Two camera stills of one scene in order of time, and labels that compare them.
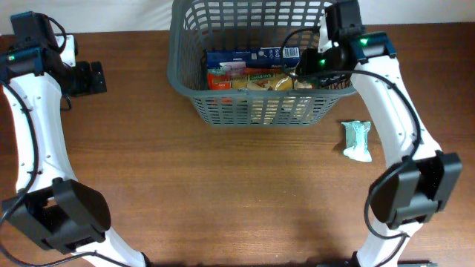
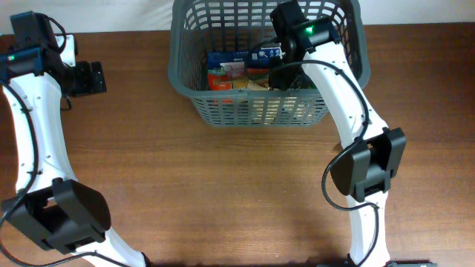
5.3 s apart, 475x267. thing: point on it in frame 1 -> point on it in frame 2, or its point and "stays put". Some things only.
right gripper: (308, 67) -> (277, 76)
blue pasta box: (264, 57) stays put
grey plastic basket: (195, 27) stays put
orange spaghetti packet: (217, 78) stays put
